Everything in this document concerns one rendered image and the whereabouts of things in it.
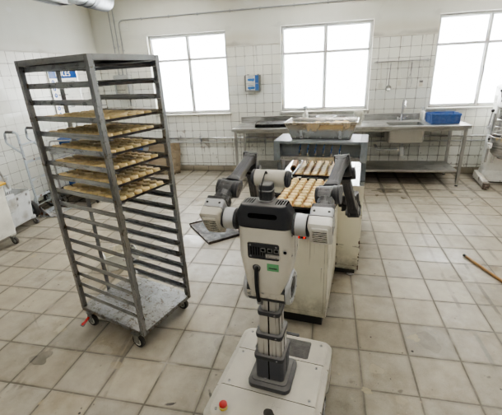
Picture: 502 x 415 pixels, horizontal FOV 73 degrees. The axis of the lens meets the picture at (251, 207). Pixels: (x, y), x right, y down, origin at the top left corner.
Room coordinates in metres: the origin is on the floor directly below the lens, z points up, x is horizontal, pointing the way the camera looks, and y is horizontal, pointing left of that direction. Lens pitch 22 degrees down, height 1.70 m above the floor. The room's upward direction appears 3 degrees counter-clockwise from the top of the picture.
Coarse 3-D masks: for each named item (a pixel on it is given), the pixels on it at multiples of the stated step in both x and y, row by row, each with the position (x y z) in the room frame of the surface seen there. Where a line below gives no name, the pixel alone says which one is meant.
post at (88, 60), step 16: (96, 80) 1.81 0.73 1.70; (96, 96) 1.79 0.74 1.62; (96, 112) 1.79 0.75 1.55; (112, 160) 1.81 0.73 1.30; (112, 176) 1.79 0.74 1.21; (112, 192) 1.80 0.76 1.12; (128, 240) 1.81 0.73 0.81; (128, 256) 1.79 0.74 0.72; (128, 272) 1.80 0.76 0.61; (144, 320) 1.81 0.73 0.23; (144, 336) 1.79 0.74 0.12
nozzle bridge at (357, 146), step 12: (276, 144) 2.74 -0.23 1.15; (288, 144) 2.79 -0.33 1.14; (312, 144) 2.73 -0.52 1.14; (336, 144) 2.58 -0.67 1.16; (348, 144) 2.55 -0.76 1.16; (360, 144) 2.53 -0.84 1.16; (276, 156) 2.74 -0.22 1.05; (288, 156) 2.74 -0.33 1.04; (300, 156) 2.71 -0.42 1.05; (312, 156) 2.68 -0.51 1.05; (324, 156) 2.66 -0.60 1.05; (360, 156) 2.52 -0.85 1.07; (360, 168) 2.62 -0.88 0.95; (360, 180) 2.62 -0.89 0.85
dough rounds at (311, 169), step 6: (312, 162) 2.99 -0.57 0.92; (318, 162) 2.98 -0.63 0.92; (300, 168) 2.81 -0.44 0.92; (306, 168) 2.88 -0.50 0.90; (312, 168) 2.82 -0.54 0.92; (318, 168) 2.79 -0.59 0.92; (324, 168) 2.78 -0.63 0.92; (330, 168) 2.77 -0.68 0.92; (300, 174) 2.68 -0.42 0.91; (306, 174) 2.65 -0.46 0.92; (312, 174) 2.64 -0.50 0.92; (318, 174) 2.68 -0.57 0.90; (324, 174) 2.62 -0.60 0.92
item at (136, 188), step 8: (72, 184) 2.19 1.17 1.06; (80, 184) 2.18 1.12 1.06; (88, 184) 2.17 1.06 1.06; (128, 184) 2.13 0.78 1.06; (136, 184) 2.12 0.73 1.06; (144, 184) 2.11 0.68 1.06; (152, 184) 2.10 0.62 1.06; (160, 184) 2.14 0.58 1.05; (88, 192) 2.01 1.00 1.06; (96, 192) 2.00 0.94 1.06; (104, 192) 1.99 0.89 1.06; (120, 192) 1.98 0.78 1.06; (128, 192) 2.00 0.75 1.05; (136, 192) 1.97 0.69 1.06
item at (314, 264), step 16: (336, 208) 2.37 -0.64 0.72; (336, 224) 2.45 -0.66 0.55; (304, 240) 1.97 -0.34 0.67; (336, 240) 2.53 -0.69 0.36; (304, 256) 1.97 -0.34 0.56; (320, 256) 1.93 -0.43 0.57; (304, 272) 1.97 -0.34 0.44; (320, 272) 1.93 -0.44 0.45; (304, 288) 1.97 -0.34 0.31; (320, 288) 1.93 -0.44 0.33; (304, 304) 1.97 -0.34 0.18; (320, 304) 1.93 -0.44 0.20; (304, 320) 2.00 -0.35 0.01; (320, 320) 1.96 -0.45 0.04
